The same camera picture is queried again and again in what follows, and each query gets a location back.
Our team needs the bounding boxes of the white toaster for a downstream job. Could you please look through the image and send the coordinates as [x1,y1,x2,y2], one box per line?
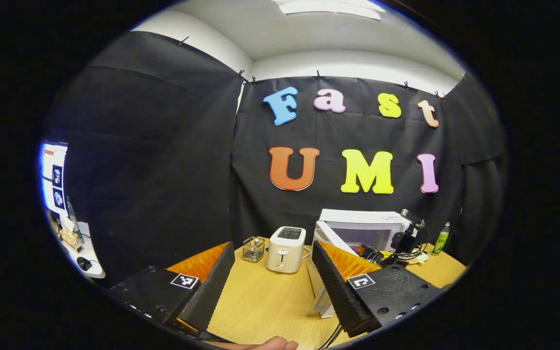
[266,226,307,274]

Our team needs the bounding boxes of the long ceiling light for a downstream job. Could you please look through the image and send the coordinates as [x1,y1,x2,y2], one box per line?
[273,0,386,21]

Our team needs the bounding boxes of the white microwave oven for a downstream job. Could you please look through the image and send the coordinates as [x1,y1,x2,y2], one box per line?
[308,209,413,319]

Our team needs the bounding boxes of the black backdrop cloth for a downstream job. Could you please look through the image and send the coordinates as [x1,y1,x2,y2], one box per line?
[42,30,507,287]

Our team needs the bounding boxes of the computer monitor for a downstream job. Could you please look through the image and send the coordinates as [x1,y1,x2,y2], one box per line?
[39,141,69,217]

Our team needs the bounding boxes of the clear plastic bottle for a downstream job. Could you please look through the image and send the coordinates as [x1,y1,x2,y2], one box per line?
[65,195,80,236]

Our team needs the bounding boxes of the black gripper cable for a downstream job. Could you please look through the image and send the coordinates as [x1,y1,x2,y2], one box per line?
[316,320,345,350]
[358,243,426,266]

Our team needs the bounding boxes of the white side desk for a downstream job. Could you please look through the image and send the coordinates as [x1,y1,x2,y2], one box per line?
[58,221,106,279]

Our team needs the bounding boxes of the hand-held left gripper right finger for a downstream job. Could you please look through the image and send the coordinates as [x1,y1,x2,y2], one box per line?
[312,241,443,338]

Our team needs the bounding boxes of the small wooden stand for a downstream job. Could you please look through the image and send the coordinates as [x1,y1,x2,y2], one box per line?
[59,228,84,251]

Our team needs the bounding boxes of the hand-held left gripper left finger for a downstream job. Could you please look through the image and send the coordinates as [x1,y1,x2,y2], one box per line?
[107,242,236,334]

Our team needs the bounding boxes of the green label drink bottle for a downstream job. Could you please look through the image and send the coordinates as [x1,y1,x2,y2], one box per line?
[431,222,451,256]

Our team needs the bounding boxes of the metal wire basket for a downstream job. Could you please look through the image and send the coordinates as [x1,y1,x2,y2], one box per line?
[242,236,265,263]

